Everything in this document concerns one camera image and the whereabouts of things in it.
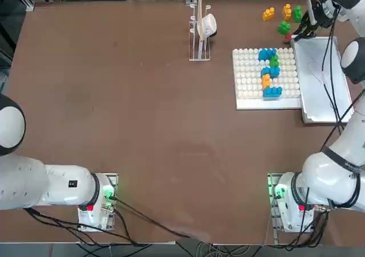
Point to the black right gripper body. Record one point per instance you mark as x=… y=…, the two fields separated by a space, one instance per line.
x=315 y=13

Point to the red and white marker pen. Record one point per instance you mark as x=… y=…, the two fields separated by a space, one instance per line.
x=288 y=36

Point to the green two-stud toy block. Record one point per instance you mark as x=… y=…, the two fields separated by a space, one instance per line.
x=297 y=14
x=284 y=28
x=275 y=61

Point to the blue three-stud toy block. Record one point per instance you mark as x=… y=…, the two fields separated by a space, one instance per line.
x=271 y=71
x=272 y=93
x=266 y=54

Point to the yellow two-stud toy block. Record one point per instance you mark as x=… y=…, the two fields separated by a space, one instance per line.
x=287 y=13
x=268 y=14
x=265 y=81

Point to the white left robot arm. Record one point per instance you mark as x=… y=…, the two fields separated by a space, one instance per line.
x=57 y=185

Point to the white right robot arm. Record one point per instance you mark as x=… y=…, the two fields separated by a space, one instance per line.
x=336 y=180

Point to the metal-framed whiteboard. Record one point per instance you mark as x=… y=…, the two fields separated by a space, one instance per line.
x=313 y=97

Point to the white studded baseplate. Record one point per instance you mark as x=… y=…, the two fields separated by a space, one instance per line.
x=248 y=74

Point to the wooden rack rod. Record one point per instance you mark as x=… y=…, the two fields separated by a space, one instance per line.
x=200 y=12

